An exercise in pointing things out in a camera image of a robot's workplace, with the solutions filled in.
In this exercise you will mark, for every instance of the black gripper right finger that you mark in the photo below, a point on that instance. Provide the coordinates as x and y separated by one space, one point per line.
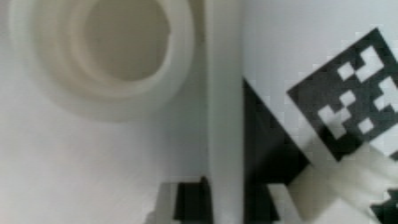
268 205

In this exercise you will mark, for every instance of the white tag base sheet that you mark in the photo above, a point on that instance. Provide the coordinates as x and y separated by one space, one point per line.
320 67

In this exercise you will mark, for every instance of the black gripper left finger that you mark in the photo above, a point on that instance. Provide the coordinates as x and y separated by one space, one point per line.
183 203

